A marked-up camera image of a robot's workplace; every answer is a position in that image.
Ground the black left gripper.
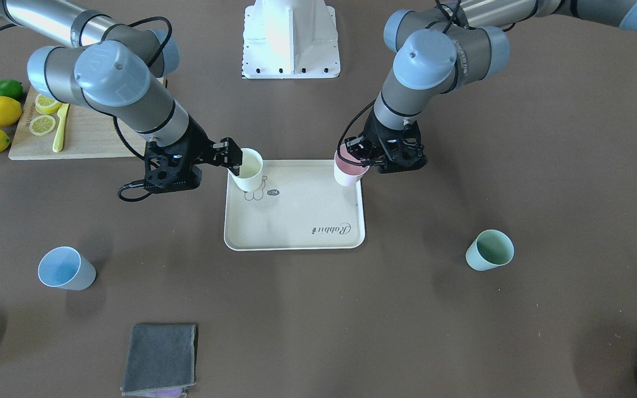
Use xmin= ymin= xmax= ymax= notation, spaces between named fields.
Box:
xmin=344 ymin=113 xmax=424 ymax=169

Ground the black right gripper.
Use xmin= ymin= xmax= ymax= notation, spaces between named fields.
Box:
xmin=144 ymin=117 xmax=243 ymax=176

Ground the pale yellow plastic cup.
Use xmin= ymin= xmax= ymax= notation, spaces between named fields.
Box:
xmin=228 ymin=147 xmax=263 ymax=192

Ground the pink plastic cup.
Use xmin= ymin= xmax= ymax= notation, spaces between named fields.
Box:
xmin=333 ymin=144 xmax=370 ymax=187

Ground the mint green plastic cup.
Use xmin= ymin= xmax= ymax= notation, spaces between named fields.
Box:
xmin=465 ymin=229 xmax=515 ymax=271

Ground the light blue plastic cup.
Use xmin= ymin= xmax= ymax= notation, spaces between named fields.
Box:
xmin=38 ymin=247 xmax=97 ymax=291

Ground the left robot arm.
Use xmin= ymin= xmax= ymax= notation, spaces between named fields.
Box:
xmin=336 ymin=1 xmax=637 ymax=173

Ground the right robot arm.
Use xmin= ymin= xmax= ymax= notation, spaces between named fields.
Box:
xmin=0 ymin=1 xmax=243 ymax=175

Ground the cream rabbit tray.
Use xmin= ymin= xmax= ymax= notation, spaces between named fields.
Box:
xmin=223 ymin=160 xmax=365 ymax=251

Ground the yellow plastic knife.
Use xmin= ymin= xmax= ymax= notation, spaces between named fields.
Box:
xmin=51 ymin=103 xmax=69 ymax=153

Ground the lemon half slice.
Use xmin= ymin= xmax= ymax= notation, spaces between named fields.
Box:
xmin=28 ymin=115 xmax=56 ymax=137
xmin=34 ymin=93 xmax=62 ymax=115

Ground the dark grey folded cloth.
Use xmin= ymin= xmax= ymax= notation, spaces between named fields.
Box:
xmin=121 ymin=323 xmax=196 ymax=397

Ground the green lime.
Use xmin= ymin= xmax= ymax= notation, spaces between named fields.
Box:
xmin=0 ymin=79 xmax=23 ymax=101

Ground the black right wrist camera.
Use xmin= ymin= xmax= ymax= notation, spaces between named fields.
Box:
xmin=143 ymin=159 xmax=202 ymax=194

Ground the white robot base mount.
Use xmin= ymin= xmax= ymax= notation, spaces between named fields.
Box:
xmin=241 ymin=1 xmax=341 ymax=79

